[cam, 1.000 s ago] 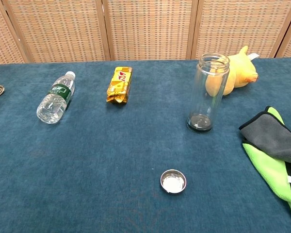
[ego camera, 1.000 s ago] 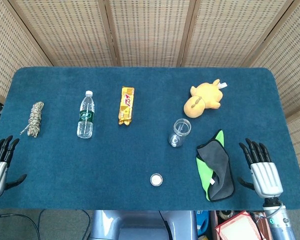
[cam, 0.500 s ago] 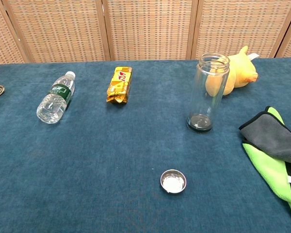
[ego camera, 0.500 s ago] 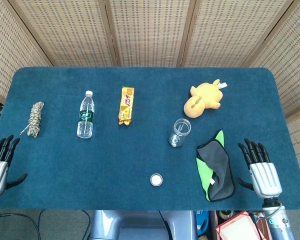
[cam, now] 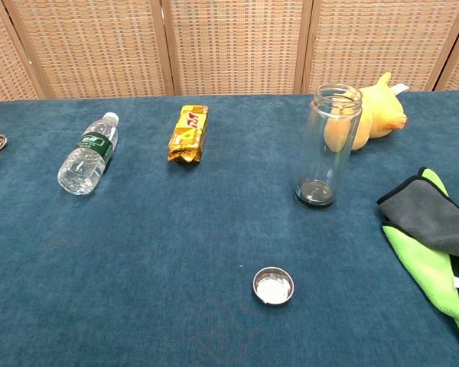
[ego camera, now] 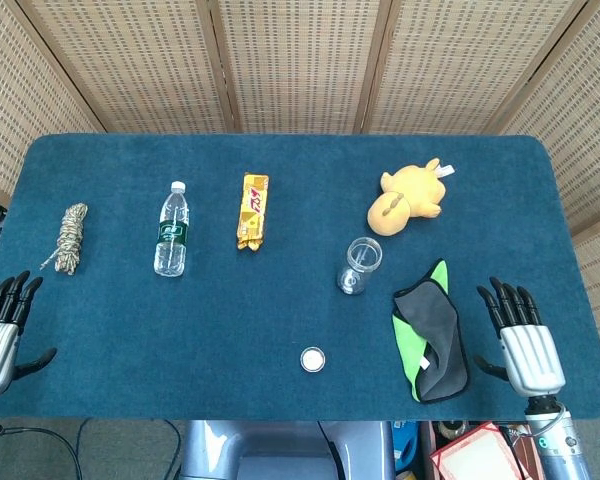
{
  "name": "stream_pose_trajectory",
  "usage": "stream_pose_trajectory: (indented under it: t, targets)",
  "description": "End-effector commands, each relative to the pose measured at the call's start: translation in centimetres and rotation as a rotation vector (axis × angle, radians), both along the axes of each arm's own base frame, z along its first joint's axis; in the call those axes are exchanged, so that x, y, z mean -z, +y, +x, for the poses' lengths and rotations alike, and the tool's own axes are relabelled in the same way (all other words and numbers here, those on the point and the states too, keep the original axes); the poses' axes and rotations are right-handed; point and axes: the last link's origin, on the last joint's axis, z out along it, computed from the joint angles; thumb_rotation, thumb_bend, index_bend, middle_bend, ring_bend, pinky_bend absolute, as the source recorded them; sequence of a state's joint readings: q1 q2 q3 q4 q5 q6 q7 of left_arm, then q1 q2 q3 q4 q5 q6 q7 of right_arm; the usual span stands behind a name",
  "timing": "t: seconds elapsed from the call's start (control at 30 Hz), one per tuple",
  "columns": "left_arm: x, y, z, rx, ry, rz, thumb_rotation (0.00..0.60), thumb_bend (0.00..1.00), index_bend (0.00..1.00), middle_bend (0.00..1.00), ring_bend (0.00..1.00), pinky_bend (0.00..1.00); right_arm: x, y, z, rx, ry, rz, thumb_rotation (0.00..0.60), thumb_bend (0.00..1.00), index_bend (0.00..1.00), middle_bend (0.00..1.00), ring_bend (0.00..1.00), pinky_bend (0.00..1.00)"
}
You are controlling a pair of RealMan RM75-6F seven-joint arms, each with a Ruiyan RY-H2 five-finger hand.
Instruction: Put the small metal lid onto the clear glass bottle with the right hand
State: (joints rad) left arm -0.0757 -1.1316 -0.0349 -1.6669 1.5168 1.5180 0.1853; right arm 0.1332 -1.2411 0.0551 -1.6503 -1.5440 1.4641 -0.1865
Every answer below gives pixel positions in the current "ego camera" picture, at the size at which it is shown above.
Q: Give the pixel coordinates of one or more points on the clear plastic water bottle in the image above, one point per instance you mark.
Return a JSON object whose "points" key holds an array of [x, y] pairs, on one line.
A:
{"points": [[171, 235]]}

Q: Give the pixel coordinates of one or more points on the woven wooden folding screen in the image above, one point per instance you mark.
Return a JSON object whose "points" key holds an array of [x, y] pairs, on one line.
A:
{"points": [[300, 60]]}

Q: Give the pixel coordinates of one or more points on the gold snack packet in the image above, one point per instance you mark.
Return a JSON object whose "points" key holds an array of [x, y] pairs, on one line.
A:
{"points": [[252, 210]]}

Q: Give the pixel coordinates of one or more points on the yellow plush toy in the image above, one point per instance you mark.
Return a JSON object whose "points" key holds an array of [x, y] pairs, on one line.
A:
{"points": [[410, 195]]}

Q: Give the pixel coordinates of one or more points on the green grey microfibre cloth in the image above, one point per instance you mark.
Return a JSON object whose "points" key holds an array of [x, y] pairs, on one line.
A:
{"points": [[425, 320]]}

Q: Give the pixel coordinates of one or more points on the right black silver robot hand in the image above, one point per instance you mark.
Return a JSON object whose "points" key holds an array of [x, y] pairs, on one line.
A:
{"points": [[530, 355]]}

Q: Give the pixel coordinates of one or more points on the blue felt table mat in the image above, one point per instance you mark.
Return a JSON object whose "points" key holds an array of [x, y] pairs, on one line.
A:
{"points": [[230, 325]]}

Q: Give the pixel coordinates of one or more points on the grey blue robot torso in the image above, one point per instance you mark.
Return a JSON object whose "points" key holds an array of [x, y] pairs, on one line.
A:
{"points": [[280, 450]]}

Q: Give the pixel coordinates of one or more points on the clear glass cup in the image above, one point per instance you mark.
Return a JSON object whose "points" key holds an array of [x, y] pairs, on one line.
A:
{"points": [[362, 255]]}

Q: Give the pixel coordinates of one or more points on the blue plastic container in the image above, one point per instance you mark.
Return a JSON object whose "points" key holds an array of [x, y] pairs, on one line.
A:
{"points": [[405, 445]]}

